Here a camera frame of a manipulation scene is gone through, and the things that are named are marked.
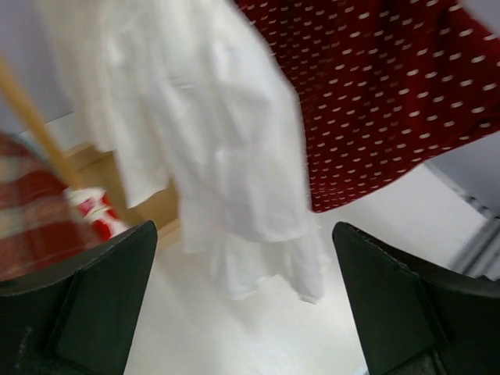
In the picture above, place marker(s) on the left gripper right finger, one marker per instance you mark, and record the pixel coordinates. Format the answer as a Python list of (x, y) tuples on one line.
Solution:
[(413, 316)]

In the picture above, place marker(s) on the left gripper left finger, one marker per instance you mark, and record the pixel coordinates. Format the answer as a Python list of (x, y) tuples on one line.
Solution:
[(78, 316)]

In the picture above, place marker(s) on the red plaid garment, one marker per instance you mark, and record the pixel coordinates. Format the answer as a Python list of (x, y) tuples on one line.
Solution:
[(39, 227)]

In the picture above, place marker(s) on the white red poppy skirt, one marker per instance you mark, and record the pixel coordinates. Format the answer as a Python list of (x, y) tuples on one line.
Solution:
[(97, 210)]

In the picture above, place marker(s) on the dark red dotted garment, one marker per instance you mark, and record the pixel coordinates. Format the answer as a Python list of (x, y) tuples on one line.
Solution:
[(384, 85)]

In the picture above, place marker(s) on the wooden clothes rack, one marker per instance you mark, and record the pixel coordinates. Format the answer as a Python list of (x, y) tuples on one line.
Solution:
[(83, 166)]

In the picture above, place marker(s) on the white ruffled garment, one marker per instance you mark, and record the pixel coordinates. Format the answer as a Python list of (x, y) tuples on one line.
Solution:
[(188, 92)]

